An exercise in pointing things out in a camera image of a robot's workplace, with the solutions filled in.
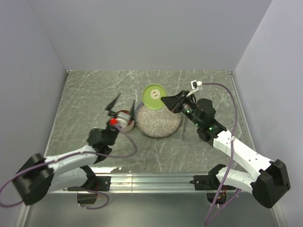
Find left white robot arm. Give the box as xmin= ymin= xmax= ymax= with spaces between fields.
xmin=12 ymin=98 xmax=135 ymax=205

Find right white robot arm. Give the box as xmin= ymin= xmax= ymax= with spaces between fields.
xmin=161 ymin=91 xmax=291 ymax=208

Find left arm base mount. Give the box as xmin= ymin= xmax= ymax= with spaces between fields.
xmin=67 ymin=166 xmax=111 ymax=192

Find metal food tongs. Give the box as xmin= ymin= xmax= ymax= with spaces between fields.
xmin=182 ymin=118 xmax=187 ymax=141

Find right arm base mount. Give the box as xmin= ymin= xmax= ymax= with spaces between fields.
xmin=189 ymin=164 xmax=226 ymax=191

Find speckled ceramic plate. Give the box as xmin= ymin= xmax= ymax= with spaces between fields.
xmin=135 ymin=102 xmax=182 ymax=138

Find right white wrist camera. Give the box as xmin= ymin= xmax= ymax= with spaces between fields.
xmin=190 ymin=80 xmax=203 ymax=91

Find aluminium mounting rail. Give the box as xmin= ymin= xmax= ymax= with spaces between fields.
xmin=49 ymin=172 xmax=261 ymax=193

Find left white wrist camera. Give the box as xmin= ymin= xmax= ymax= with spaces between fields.
xmin=109 ymin=110 xmax=131 ymax=128

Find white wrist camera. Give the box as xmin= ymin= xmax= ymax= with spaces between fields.
xmin=109 ymin=110 xmax=131 ymax=128
xmin=190 ymin=80 xmax=203 ymax=91

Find green round lid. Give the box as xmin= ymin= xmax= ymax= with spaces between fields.
xmin=142 ymin=84 xmax=167 ymax=110

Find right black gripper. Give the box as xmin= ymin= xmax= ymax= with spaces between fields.
xmin=161 ymin=90 xmax=203 ymax=127

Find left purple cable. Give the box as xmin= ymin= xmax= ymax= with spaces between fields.
xmin=0 ymin=125 xmax=138 ymax=211

